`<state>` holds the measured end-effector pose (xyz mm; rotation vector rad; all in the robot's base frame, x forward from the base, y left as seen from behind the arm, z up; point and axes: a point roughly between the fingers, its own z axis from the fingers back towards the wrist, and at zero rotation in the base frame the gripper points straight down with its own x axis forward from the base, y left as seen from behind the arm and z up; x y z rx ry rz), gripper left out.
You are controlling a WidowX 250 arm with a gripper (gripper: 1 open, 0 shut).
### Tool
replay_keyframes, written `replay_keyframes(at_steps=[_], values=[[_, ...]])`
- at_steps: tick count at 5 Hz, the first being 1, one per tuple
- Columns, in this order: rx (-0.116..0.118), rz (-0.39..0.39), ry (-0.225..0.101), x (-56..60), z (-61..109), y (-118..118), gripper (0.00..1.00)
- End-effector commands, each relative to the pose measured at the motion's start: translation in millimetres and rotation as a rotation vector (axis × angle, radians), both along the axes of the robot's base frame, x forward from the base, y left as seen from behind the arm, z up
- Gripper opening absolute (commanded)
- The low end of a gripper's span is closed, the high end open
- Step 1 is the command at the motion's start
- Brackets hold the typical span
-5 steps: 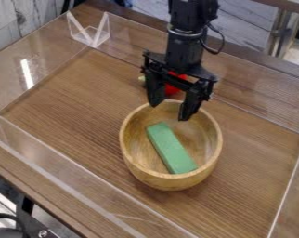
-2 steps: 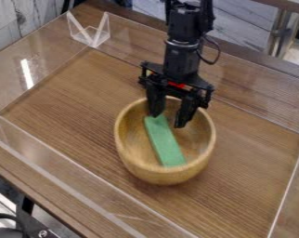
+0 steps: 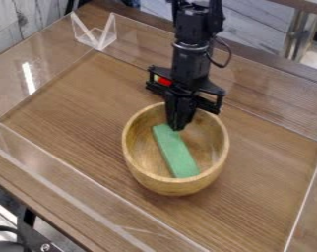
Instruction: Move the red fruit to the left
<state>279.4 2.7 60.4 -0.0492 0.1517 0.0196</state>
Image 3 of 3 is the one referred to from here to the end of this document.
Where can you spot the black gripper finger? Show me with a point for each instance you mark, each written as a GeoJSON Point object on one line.
{"type": "Point", "coordinates": [189, 110]}
{"type": "Point", "coordinates": [173, 110]}

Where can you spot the red plush strawberry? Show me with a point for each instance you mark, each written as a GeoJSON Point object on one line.
{"type": "Point", "coordinates": [163, 81]}

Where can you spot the wooden bowl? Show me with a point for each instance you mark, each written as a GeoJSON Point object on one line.
{"type": "Point", "coordinates": [206, 138]}

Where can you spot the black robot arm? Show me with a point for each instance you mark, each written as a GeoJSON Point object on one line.
{"type": "Point", "coordinates": [198, 21]}

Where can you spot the green rectangular block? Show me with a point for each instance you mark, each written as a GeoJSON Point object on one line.
{"type": "Point", "coordinates": [175, 152]}

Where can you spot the clear acrylic tray wall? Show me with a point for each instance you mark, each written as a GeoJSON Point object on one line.
{"type": "Point", "coordinates": [94, 216]}

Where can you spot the black table leg clamp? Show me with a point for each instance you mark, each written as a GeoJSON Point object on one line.
{"type": "Point", "coordinates": [38, 243]}

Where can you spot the metal stool frame background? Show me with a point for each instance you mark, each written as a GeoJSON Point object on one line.
{"type": "Point", "coordinates": [300, 35]}

